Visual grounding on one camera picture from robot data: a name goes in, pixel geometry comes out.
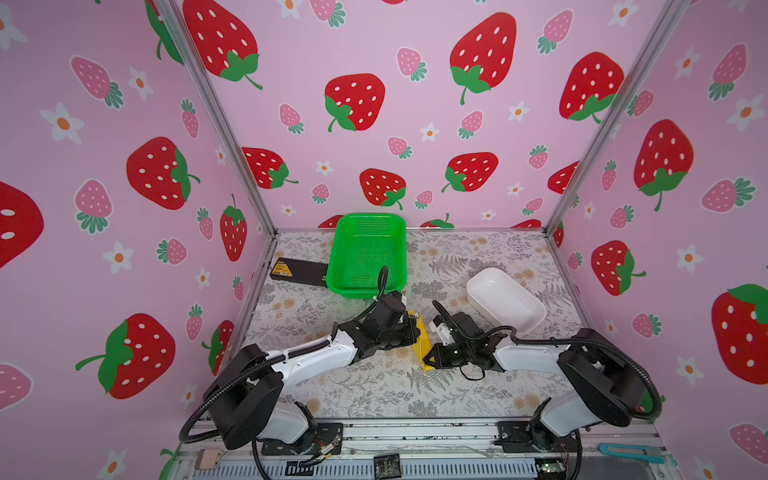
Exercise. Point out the white plastic tray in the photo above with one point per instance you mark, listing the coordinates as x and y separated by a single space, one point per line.
501 299

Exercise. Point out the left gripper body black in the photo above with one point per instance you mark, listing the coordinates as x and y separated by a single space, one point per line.
401 334

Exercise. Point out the black box yellow label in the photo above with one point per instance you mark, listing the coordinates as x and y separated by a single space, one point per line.
299 272

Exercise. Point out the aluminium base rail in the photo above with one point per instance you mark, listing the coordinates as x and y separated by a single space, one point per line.
439 448

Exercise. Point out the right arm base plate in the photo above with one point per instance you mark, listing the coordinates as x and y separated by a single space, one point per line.
518 437

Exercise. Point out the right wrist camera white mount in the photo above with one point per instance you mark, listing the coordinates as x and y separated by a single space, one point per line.
440 328

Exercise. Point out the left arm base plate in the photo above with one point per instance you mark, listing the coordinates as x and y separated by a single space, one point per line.
325 436

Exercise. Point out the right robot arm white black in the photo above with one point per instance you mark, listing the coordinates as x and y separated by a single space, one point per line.
607 386

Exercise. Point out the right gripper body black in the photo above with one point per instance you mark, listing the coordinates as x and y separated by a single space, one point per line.
450 355

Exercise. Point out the green plastic basket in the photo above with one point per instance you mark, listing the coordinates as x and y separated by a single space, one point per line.
363 244

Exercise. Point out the teal utility knife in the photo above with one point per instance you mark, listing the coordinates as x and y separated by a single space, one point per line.
647 454

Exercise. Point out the yellow paper napkin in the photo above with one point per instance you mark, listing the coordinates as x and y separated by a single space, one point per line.
422 345

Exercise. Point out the small black circuit board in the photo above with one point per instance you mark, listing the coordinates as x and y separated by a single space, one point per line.
387 467

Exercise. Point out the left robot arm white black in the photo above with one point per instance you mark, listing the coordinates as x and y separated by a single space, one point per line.
243 404

